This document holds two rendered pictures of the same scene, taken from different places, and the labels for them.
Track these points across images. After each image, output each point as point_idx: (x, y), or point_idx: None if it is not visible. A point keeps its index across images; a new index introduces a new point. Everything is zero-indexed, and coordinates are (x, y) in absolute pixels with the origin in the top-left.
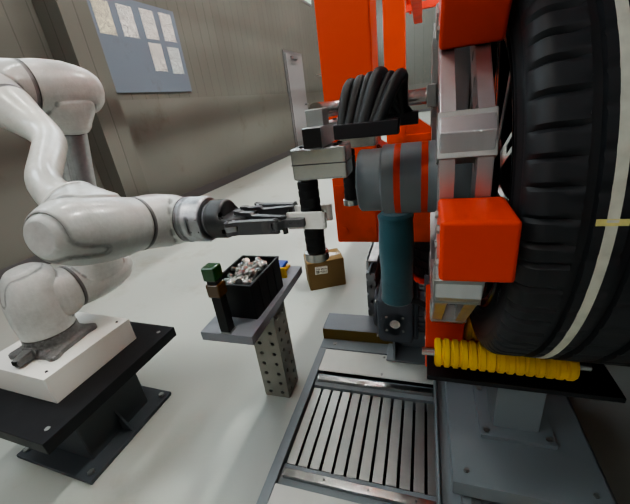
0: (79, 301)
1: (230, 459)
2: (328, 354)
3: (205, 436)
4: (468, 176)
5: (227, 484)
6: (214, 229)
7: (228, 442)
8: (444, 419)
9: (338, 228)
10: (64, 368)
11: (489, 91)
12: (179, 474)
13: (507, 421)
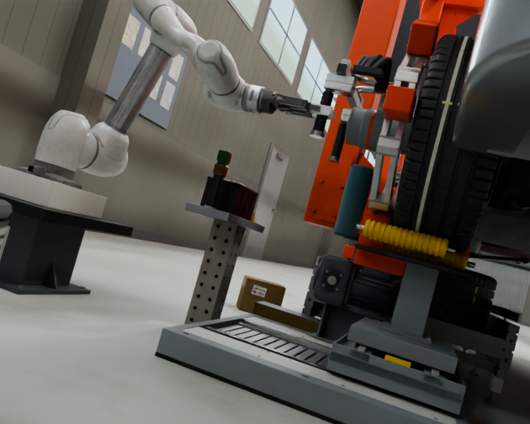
0: (89, 159)
1: (148, 328)
2: (255, 318)
3: (124, 315)
4: (410, 129)
5: (145, 333)
6: (266, 101)
7: (146, 324)
8: (352, 342)
9: (308, 208)
10: (65, 188)
11: (420, 66)
12: (100, 317)
13: (401, 323)
